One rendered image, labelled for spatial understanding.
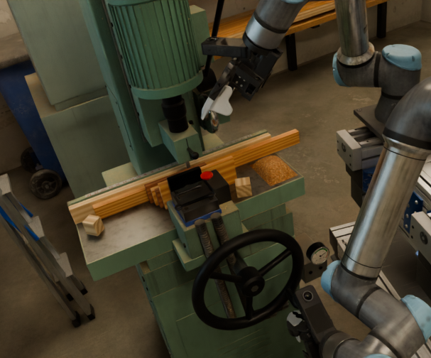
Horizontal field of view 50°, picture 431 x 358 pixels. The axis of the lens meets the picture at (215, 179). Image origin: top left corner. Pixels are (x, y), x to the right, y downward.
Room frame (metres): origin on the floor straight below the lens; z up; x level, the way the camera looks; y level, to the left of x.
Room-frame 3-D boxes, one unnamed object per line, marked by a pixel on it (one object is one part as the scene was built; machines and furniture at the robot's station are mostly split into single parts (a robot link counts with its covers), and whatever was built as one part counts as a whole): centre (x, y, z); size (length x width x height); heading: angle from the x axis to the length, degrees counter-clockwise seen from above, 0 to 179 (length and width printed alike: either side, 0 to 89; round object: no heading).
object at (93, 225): (0.95, 0.33, 0.92); 0.04 x 0.03 x 0.04; 59
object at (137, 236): (0.97, 0.07, 0.87); 0.61 x 0.30 x 0.06; 106
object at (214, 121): (1.24, -0.02, 1.02); 0.12 x 0.03 x 0.12; 16
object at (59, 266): (1.56, 0.84, 0.58); 0.27 x 0.25 x 1.16; 110
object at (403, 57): (1.36, -0.65, 0.98); 0.13 x 0.12 x 0.14; 57
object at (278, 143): (1.09, 0.03, 0.92); 0.62 x 0.02 x 0.04; 106
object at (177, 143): (1.10, 0.07, 1.03); 0.14 x 0.07 x 0.09; 16
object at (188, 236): (0.89, 0.05, 0.92); 0.15 x 0.13 x 0.09; 106
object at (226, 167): (1.02, 0.04, 0.94); 0.21 x 0.01 x 0.08; 106
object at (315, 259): (0.96, -0.24, 0.65); 0.06 x 0.04 x 0.08; 106
